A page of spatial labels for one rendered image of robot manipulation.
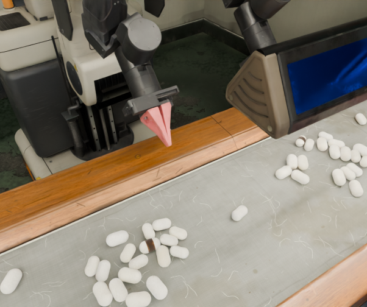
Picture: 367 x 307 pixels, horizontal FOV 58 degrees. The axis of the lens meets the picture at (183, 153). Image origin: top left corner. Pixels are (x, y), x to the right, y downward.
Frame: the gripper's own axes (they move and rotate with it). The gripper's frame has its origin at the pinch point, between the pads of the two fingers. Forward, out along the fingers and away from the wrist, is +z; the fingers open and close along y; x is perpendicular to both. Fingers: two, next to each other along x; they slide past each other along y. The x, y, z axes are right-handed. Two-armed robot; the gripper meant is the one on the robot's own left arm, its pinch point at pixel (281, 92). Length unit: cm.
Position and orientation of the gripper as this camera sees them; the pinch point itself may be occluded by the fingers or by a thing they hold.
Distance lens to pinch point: 72.9
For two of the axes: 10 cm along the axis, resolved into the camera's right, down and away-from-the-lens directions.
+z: 3.8, 9.2, -0.3
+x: -3.4, 1.7, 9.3
